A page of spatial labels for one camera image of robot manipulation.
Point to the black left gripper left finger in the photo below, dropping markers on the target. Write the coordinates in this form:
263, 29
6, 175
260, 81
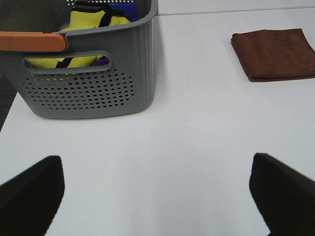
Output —
30, 200

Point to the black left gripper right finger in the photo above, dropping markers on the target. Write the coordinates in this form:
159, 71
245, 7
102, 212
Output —
284, 197

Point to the brown towel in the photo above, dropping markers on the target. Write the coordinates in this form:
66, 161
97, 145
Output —
274, 55

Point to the grey perforated plastic basket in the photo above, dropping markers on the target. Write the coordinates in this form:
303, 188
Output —
123, 86

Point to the yellow cloth in basket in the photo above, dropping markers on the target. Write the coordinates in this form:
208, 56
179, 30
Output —
82, 19

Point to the blue cloth in basket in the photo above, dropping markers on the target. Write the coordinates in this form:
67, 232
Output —
125, 9

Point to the orange basket handle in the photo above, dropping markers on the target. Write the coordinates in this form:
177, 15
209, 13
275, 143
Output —
18, 41

